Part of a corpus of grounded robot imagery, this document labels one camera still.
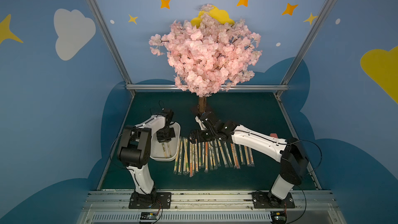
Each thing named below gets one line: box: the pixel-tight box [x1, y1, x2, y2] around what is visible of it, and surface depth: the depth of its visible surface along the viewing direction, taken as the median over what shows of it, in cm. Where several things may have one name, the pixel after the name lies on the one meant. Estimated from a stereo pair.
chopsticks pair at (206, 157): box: [204, 141, 209, 174], surface depth 90 cm
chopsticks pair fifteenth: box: [207, 141, 215, 172], surface depth 91 cm
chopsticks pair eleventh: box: [194, 143, 199, 172], surface depth 90 cm
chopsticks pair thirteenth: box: [178, 138, 184, 175], surface depth 90 cm
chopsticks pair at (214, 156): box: [211, 141, 218, 171], surface depth 91 cm
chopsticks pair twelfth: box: [182, 137, 190, 174], surface depth 90 cm
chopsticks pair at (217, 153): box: [214, 138, 222, 167], surface depth 92 cm
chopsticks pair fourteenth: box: [173, 137, 182, 175], surface depth 88 cm
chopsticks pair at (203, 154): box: [201, 142, 206, 168], surface depth 92 cm
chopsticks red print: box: [189, 141, 195, 178], surface depth 90 cm
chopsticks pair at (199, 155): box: [197, 142, 202, 169], surface depth 92 cm
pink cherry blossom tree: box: [148, 4, 262, 114], surface depth 69 cm
